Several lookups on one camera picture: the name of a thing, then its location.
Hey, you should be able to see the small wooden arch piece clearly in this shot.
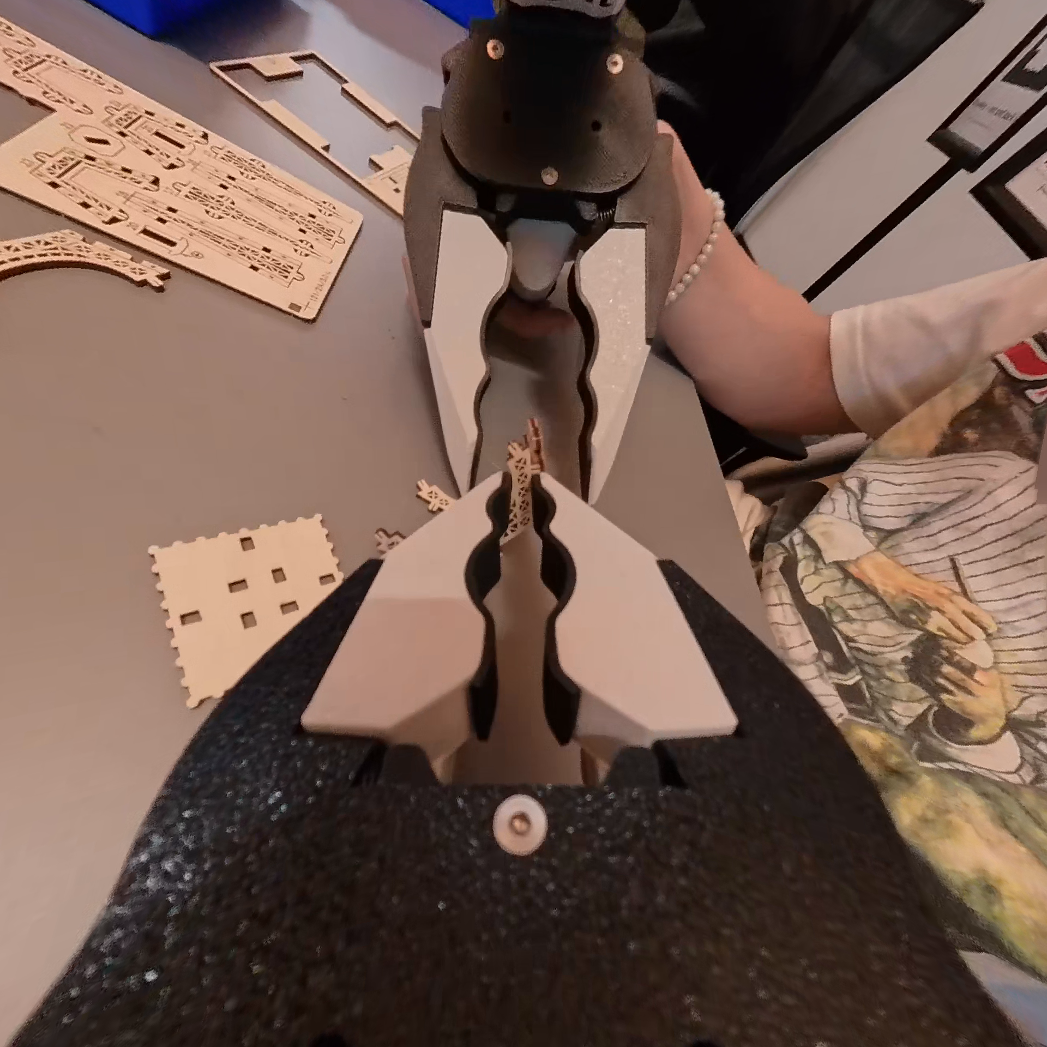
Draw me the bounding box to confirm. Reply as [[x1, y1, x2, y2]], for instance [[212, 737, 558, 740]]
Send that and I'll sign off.
[[375, 479, 459, 559]]

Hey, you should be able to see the wooden lattice arch piece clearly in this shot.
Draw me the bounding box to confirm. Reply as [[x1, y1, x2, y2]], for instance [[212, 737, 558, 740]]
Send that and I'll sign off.
[[0, 231, 172, 292], [497, 417, 549, 547]]

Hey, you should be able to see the square wooden platform with holes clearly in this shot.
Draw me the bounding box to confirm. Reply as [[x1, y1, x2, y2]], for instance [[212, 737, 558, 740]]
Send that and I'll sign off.
[[149, 514, 345, 709]]

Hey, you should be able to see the blue plastic bin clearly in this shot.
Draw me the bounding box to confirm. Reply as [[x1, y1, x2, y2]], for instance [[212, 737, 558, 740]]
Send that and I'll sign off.
[[105, 0, 246, 39]]

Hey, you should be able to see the person's printed white shirt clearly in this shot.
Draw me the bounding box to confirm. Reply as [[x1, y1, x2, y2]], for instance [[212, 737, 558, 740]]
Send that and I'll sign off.
[[724, 260, 1047, 962]]

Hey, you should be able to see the person's right hand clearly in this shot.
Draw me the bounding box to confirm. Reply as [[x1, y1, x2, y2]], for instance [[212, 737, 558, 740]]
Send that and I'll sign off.
[[493, 298, 572, 339]]

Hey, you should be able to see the wooden tower parts sheet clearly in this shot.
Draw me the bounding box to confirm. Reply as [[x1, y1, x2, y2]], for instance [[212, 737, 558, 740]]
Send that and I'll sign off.
[[0, 106, 364, 322]]

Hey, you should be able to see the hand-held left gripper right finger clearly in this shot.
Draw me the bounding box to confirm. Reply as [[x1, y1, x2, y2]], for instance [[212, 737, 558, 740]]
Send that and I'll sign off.
[[533, 474, 739, 763]]

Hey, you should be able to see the person's right forearm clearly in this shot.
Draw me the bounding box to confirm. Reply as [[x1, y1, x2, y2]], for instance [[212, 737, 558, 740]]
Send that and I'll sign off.
[[658, 192, 868, 435]]

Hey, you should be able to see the grey desk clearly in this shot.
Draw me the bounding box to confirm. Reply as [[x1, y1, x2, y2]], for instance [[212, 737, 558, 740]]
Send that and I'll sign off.
[[0, 0, 778, 1007]]

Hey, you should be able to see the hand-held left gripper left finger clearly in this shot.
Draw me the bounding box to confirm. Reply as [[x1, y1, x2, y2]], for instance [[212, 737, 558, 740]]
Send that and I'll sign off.
[[301, 473, 526, 755]]

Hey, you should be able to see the empty wooden frame sheet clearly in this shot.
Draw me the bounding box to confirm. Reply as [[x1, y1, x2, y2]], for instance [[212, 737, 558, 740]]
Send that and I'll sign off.
[[210, 51, 423, 216]]

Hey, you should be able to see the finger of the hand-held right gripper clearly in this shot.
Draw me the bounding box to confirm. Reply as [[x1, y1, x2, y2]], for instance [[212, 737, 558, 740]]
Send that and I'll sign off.
[[424, 203, 515, 496], [571, 219, 657, 502]]

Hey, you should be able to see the black framed marker card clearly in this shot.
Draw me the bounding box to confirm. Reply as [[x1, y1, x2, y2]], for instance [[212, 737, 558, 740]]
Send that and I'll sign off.
[[969, 147, 1047, 263], [928, 37, 1047, 173]]

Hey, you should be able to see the wooden lattice parts sheet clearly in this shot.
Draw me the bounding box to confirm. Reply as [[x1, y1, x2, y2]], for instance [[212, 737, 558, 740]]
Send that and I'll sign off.
[[0, 16, 125, 113]]

